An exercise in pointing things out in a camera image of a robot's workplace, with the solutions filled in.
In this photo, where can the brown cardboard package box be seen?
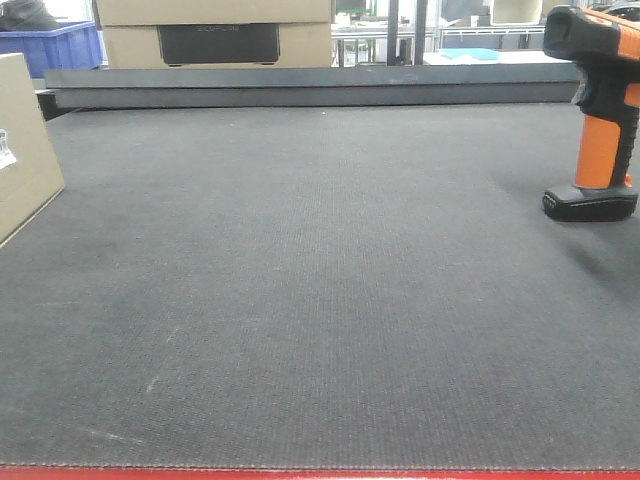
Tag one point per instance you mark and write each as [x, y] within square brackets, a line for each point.
[31, 177]

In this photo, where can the orange black scanner gun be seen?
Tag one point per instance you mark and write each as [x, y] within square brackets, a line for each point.
[605, 48]

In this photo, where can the dark grey table mat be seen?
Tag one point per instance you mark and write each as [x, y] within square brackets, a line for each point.
[352, 288]

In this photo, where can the light blue tray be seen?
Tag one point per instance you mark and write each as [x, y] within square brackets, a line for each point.
[470, 55]

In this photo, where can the blue plastic crate background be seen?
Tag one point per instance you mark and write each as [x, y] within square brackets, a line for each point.
[73, 46]

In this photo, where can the red metal work table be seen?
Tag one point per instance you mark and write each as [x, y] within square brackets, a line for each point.
[24, 472]

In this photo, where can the grey metal rail bar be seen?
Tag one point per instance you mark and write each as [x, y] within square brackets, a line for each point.
[430, 85]

